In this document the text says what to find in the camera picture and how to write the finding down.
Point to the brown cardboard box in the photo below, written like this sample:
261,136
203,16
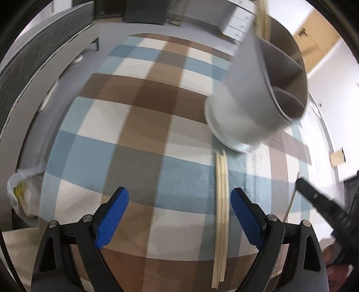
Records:
337,158

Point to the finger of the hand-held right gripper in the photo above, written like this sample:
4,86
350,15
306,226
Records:
317,198

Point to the checked tablecloth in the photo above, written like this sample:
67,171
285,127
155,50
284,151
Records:
126,126

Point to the dark grey refrigerator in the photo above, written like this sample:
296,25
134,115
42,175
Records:
143,11

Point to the wooden chopstick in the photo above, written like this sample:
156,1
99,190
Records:
289,206
266,21

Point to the person's right hand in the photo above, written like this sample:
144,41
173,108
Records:
335,273

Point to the gold frame side table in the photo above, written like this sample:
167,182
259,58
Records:
175,21

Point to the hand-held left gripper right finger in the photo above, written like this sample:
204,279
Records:
246,219

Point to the grey cylindrical utensil holder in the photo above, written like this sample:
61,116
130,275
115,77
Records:
246,98

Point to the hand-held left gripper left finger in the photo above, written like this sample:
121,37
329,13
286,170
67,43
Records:
112,219

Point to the wooden door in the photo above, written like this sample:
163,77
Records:
319,47

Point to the row of wooden chopsticks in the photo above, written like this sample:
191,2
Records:
220,210

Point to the white plastic bag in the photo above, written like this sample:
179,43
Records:
16,182

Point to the white desk with drawers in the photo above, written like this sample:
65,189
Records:
238,22

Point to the grey bed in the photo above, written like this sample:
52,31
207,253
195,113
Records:
33,56

